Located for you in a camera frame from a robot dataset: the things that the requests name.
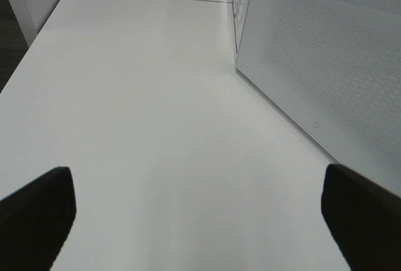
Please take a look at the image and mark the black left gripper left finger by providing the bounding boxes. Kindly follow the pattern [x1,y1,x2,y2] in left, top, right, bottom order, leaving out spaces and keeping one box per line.
[1,166,76,270]

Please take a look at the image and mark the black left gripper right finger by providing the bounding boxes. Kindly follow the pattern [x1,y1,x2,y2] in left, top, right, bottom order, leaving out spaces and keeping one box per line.
[321,164,400,270]

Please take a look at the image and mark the white microwave door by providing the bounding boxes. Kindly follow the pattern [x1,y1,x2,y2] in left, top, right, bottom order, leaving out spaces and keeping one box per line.
[235,0,401,178]

